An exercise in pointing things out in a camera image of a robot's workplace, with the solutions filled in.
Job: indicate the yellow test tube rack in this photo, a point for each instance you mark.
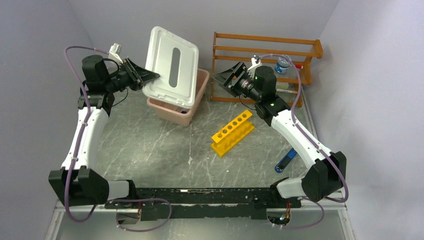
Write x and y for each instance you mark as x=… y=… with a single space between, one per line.
x=232 y=133

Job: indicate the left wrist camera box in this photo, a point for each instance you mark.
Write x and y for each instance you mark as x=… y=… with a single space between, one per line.
x=114 y=52

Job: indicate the blue black handheld tool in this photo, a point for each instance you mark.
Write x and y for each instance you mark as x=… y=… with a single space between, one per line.
x=284 y=162

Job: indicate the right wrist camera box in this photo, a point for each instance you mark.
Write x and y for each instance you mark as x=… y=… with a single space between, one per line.
x=255 y=63

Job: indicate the orange wooden shelf rack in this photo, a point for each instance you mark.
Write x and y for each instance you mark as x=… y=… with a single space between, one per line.
x=229 y=49

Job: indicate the white plastic tray lid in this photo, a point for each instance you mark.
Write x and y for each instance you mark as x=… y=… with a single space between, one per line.
x=176 y=61

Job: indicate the pink plastic bin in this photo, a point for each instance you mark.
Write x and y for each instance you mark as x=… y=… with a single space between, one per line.
x=179 y=115

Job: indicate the small white box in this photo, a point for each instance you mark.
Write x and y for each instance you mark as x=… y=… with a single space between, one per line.
x=282 y=85

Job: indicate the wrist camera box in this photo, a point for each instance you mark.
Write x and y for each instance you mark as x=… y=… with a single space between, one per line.
x=255 y=63
x=114 y=52

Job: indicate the blue-lidded jar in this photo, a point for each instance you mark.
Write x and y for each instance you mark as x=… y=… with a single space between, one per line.
x=282 y=64

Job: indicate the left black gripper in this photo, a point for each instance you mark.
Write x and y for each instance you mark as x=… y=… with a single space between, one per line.
x=138 y=76

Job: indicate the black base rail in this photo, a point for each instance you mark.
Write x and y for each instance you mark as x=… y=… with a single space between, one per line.
x=199 y=203

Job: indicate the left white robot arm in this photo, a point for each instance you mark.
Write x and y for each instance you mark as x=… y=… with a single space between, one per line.
x=76 y=183

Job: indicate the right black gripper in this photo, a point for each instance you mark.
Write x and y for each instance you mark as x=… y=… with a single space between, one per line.
x=225 y=77

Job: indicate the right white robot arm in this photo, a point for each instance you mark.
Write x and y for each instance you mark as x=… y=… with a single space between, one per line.
x=326 y=169

